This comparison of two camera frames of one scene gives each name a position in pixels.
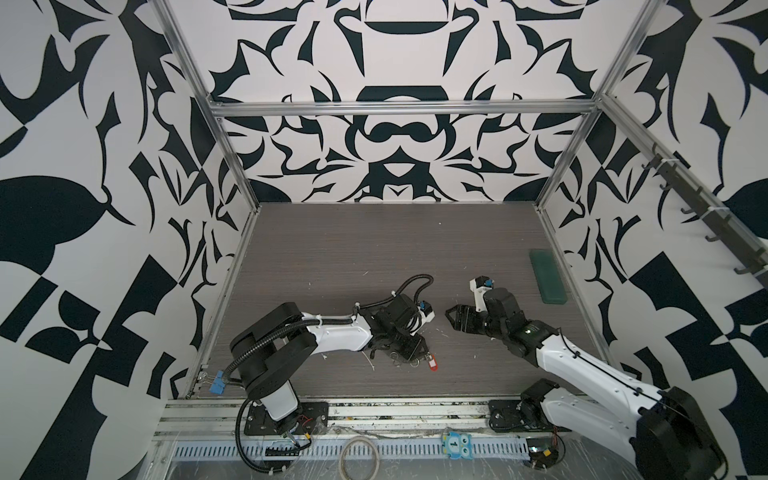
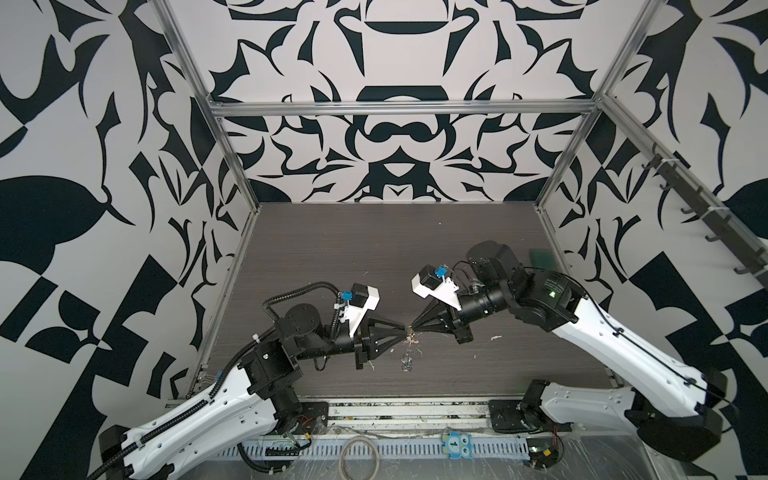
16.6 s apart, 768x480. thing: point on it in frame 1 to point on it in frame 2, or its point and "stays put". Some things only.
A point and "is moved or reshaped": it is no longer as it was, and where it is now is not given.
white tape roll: x=342 y=456 stays put
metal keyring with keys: x=394 y=357 is moved or reshaped
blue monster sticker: x=457 y=445 stays put
